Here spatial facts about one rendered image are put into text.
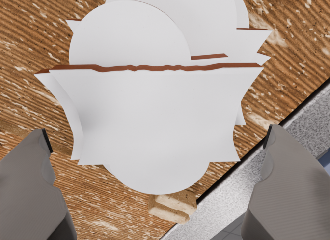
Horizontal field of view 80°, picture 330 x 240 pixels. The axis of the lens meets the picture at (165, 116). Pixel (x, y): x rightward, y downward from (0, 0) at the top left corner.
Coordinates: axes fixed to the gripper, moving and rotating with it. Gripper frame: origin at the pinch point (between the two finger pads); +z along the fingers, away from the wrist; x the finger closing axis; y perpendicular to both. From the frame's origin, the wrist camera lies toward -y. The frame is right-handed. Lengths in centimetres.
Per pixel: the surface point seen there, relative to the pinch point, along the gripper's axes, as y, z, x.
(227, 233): 198, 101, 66
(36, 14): -5.6, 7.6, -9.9
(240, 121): 1.6, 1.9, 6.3
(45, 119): 4.5, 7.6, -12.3
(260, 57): -2.8, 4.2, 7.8
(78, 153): 3.4, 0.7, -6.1
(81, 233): 25.9, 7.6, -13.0
